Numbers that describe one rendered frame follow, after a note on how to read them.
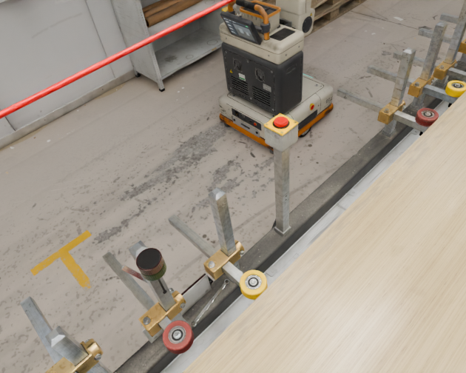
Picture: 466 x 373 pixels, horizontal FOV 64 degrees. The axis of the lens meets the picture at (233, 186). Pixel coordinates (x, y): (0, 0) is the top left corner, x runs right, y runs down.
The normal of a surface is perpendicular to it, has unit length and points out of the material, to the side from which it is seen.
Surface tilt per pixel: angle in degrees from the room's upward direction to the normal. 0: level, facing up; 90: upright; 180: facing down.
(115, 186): 0
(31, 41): 90
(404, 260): 0
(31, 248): 0
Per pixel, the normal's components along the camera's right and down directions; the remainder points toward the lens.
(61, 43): 0.69, 0.48
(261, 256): -0.11, -0.67
